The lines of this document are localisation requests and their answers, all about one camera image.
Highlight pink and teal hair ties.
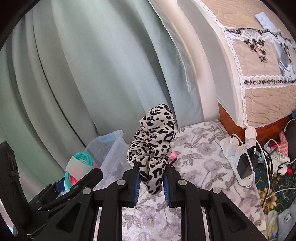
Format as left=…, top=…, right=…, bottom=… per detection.
left=64, top=151, right=99, bottom=193

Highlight pink hair roller clip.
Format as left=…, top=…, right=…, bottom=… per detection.
left=168, top=151, right=178, bottom=162

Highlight leopard print scrunchie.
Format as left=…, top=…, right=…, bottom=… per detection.
left=126, top=104, right=177, bottom=195

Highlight white power strip with chargers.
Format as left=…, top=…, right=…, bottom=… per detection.
left=220, top=127, right=258, bottom=189

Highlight floral white blanket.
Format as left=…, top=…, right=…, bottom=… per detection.
left=122, top=120, right=266, bottom=240

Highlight translucent plastic storage box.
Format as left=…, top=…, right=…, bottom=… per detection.
left=84, top=130, right=132, bottom=190

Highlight wooden cabinet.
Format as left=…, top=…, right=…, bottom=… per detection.
left=218, top=102, right=292, bottom=147

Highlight green curtain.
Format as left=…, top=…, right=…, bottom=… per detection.
left=1, top=1, right=203, bottom=200

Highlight beige quilted lace cover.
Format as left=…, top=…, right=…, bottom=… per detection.
left=192, top=1, right=295, bottom=128

